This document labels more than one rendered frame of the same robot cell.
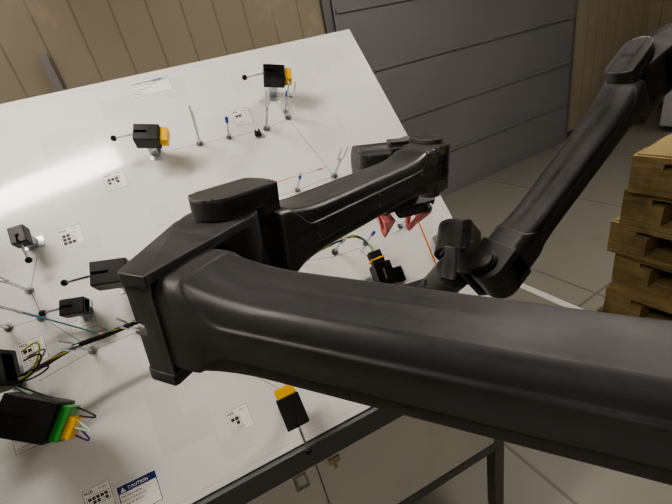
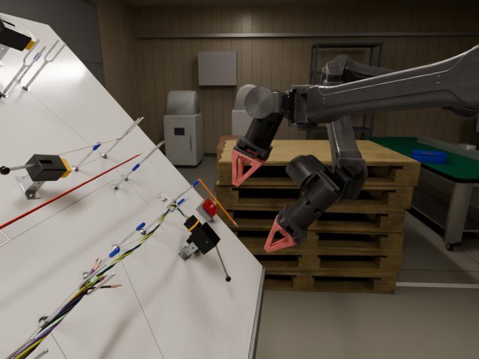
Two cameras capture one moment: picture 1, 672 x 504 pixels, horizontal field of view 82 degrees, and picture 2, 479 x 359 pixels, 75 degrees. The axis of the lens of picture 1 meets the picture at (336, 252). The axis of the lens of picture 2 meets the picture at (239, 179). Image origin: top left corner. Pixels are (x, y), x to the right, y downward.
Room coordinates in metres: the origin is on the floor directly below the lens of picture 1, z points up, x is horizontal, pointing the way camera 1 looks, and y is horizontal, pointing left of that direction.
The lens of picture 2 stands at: (0.39, 0.47, 1.46)
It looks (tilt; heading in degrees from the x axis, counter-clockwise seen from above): 16 degrees down; 298
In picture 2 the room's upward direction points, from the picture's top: straight up
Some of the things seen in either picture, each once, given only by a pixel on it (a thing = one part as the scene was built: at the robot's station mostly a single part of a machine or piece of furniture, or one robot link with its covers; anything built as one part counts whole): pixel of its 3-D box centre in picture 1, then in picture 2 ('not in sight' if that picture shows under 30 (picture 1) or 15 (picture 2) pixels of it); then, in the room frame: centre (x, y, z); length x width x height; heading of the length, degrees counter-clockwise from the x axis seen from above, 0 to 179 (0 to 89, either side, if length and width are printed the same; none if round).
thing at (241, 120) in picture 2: not in sight; (251, 125); (3.02, -5.05, 0.75); 0.74 x 0.63 x 1.51; 25
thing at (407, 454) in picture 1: (416, 444); not in sight; (0.69, -0.10, 0.60); 0.55 x 0.03 x 0.39; 109
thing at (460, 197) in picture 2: not in sight; (423, 176); (0.12, -3.81, 0.42); 2.31 x 0.91 x 0.84; 117
